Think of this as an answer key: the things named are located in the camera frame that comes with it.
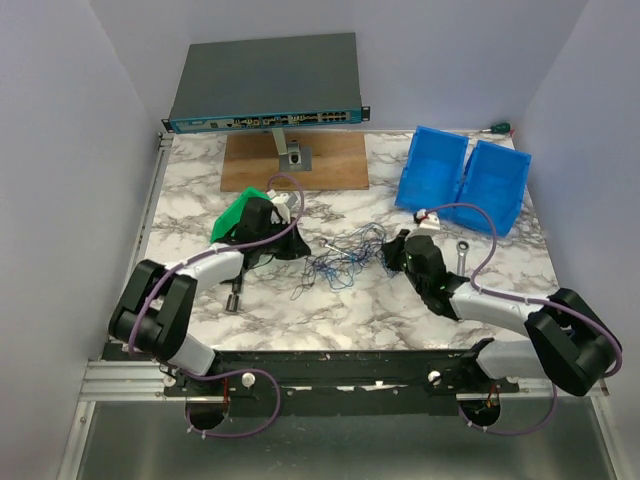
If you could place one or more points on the green storage bin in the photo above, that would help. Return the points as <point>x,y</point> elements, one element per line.
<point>231,216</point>

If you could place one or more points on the aluminium frame rail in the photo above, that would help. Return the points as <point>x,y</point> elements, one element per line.
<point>85,409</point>

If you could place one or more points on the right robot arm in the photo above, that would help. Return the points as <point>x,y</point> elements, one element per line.
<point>564,340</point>

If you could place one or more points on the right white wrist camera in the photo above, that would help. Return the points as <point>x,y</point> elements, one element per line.
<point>426,222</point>

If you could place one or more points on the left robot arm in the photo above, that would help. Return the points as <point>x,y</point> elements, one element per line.
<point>154,310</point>

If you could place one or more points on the blue storage bin right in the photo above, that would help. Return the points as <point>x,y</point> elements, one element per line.
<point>495,179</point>

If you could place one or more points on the blue storage bin left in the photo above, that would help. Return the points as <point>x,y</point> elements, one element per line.
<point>431,176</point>

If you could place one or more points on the blue storage bin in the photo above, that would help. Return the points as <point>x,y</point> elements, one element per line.
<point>431,176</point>
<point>495,179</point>

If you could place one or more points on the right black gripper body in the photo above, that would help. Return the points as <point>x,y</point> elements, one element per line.
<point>398,257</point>

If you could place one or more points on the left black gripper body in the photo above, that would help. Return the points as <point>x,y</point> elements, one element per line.
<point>270,246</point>

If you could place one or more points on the wooden base board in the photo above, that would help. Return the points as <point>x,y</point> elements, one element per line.
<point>328,161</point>

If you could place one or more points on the grey network switch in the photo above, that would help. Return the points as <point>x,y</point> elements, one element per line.
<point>260,84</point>

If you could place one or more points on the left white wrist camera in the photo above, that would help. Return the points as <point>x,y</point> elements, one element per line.
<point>282,203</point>

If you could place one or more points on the grey metal stand bracket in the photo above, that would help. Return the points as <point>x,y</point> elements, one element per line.
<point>293,157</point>

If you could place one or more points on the green handled screwdriver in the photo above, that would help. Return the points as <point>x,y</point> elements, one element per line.
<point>498,129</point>

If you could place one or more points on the long ratchet chrome wrench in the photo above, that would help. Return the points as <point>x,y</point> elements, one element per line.
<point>462,249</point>

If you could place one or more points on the black mounting base rail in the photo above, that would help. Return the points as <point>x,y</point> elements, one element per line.
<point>342,383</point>

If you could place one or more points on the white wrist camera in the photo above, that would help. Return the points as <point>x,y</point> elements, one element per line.
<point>282,203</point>
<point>426,222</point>

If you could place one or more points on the small open-end chrome wrench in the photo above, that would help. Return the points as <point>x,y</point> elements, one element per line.
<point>330,246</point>

